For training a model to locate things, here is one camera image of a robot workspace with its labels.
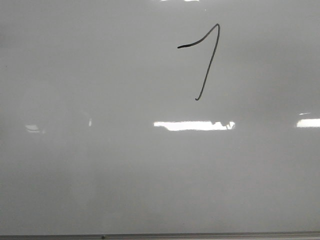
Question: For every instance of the white whiteboard with aluminium frame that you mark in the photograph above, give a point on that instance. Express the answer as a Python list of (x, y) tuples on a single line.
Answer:
[(159, 116)]

